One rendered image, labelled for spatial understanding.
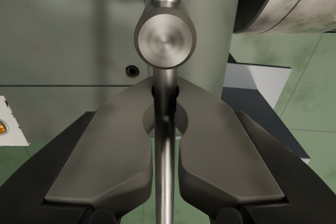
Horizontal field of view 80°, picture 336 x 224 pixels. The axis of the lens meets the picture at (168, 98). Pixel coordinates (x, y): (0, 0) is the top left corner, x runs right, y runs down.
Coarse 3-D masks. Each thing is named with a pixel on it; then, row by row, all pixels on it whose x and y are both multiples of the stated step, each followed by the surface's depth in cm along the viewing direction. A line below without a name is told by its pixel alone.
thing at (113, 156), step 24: (120, 96) 9; (144, 96) 9; (96, 120) 8; (120, 120) 8; (144, 120) 9; (96, 144) 7; (120, 144) 7; (144, 144) 7; (72, 168) 6; (96, 168) 6; (120, 168) 6; (144, 168) 6; (48, 192) 5; (72, 192) 5; (96, 192) 5; (120, 192) 6; (144, 192) 6; (120, 216) 6
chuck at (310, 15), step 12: (300, 0) 22; (312, 0) 22; (324, 0) 22; (288, 12) 24; (300, 12) 23; (312, 12) 24; (324, 12) 24; (276, 24) 26; (288, 24) 26; (300, 24) 26; (312, 24) 26; (324, 24) 26
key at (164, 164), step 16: (160, 0) 8; (176, 0) 8; (160, 80) 9; (176, 80) 10; (160, 96) 10; (160, 112) 10; (160, 128) 11; (160, 144) 11; (160, 160) 12; (160, 176) 12; (160, 192) 12; (160, 208) 13
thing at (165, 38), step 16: (144, 16) 7; (160, 16) 6; (176, 16) 6; (144, 32) 7; (160, 32) 7; (176, 32) 7; (192, 32) 7; (144, 48) 7; (160, 48) 7; (176, 48) 7; (192, 48) 7; (160, 64) 7; (176, 64) 7
